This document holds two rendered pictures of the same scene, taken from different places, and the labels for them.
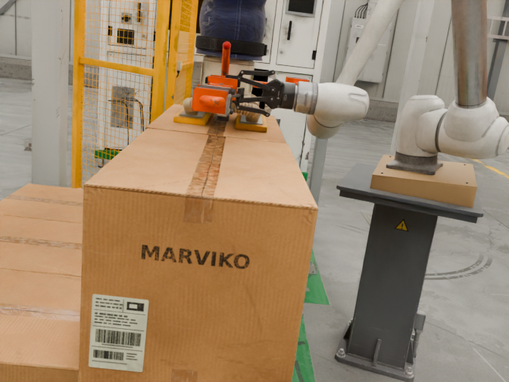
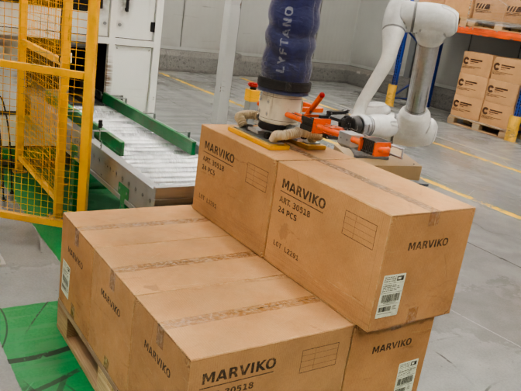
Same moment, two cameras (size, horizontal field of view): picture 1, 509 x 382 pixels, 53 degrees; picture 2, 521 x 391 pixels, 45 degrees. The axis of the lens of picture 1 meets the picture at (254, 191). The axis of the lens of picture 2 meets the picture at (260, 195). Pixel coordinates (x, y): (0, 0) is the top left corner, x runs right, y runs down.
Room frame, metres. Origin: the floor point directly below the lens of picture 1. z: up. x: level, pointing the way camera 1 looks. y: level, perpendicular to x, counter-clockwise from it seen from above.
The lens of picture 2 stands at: (-0.48, 1.60, 1.49)
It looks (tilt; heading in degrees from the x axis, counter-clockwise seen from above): 17 degrees down; 327
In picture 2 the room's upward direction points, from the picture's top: 8 degrees clockwise
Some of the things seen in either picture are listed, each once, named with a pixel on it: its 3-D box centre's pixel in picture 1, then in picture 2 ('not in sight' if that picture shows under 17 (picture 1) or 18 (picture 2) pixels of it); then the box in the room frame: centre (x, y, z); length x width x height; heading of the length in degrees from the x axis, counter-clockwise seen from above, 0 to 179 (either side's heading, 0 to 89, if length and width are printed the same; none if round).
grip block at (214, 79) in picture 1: (223, 87); (315, 123); (1.49, 0.12, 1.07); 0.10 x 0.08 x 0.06; 92
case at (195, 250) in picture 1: (204, 240); (361, 235); (1.14, 0.10, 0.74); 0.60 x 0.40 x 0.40; 3
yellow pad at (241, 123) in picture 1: (251, 116); (294, 134); (1.75, 0.04, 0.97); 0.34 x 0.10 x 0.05; 2
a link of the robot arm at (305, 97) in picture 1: (304, 98); (361, 126); (1.49, -0.11, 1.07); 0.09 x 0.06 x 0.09; 2
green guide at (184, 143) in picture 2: not in sight; (147, 119); (3.70, -0.06, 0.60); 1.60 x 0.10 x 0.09; 2
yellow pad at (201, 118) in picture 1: (195, 110); (257, 134); (1.74, 0.23, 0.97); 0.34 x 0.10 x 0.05; 2
